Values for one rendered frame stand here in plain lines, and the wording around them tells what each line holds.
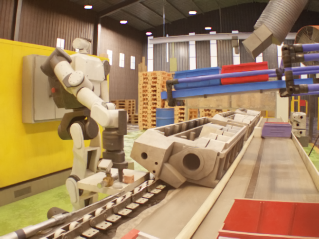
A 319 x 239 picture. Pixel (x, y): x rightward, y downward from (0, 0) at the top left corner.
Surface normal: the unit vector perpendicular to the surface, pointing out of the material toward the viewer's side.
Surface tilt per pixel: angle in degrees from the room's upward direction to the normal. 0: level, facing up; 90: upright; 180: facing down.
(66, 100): 100
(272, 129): 92
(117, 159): 90
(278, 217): 88
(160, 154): 90
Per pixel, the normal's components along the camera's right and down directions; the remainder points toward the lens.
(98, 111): -0.53, 0.06
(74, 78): -0.23, -0.40
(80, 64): 0.40, -0.11
